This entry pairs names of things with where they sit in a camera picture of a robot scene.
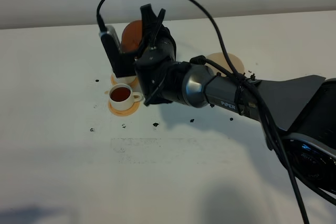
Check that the white teacup rear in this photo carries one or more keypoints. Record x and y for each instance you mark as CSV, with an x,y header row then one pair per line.
x,y
125,80

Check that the orange coaster front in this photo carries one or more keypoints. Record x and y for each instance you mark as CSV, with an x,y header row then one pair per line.
x,y
126,111

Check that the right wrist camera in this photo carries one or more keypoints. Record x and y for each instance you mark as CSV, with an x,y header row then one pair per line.
x,y
122,63

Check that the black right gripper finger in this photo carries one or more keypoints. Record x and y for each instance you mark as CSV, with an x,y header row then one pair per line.
x,y
149,22

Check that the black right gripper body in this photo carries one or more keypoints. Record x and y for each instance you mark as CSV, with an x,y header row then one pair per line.
x,y
152,67

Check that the white teacup front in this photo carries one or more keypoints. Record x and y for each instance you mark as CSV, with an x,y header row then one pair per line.
x,y
122,97

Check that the orange coaster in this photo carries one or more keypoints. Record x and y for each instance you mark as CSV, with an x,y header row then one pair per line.
x,y
132,85
126,111

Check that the beige round teapot coaster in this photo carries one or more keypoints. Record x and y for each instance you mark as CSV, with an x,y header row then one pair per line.
x,y
220,59

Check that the orange coaster rear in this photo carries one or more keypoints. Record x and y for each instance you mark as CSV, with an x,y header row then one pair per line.
x,y
132,85

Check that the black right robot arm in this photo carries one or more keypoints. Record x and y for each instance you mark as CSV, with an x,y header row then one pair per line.
x,y
299,113

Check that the brown clay teapot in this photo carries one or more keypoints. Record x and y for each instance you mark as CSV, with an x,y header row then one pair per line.
x,y
131,36

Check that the white teacup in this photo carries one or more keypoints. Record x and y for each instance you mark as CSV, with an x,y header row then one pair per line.
x,y
122,97
125,80

